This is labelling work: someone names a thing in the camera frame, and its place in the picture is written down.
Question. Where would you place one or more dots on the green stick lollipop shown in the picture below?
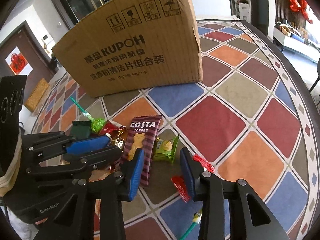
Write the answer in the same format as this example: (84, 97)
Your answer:
(196, 220)

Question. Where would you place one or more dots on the brown entrance door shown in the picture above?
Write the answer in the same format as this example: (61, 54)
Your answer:
(23, 38)

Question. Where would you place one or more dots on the Costa Coffee biscuit packet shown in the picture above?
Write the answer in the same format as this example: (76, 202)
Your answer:
(142, 134)

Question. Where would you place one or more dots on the yellow woven tissue box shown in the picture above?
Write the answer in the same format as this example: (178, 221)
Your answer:
(36, 95)

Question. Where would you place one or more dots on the colourful checkered table mat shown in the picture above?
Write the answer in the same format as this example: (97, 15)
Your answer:
(251, 117)

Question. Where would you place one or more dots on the white low cabinet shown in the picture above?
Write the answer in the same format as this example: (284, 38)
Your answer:
(286, 37)

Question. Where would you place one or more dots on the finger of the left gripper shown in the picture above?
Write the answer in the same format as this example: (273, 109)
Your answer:
(91, 160)
(88, 145)

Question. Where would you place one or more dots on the brown cardboard box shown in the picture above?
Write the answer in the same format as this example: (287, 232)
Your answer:
(133, 44)

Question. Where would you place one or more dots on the red gold candy wrapper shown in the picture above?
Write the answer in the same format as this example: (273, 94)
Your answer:
(116, 134)

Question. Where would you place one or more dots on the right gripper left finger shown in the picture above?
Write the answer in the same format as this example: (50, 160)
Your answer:
(122, 186)

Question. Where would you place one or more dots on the red bow decoration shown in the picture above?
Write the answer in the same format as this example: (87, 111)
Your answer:
(301, 6)

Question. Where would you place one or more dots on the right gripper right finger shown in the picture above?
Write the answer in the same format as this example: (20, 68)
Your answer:
(249, 216)

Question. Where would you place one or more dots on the red paper door poster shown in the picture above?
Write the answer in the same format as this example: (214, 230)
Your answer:
(18, 63)

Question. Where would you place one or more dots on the dark green snack packet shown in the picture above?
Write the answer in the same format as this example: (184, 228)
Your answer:
(81, 129)

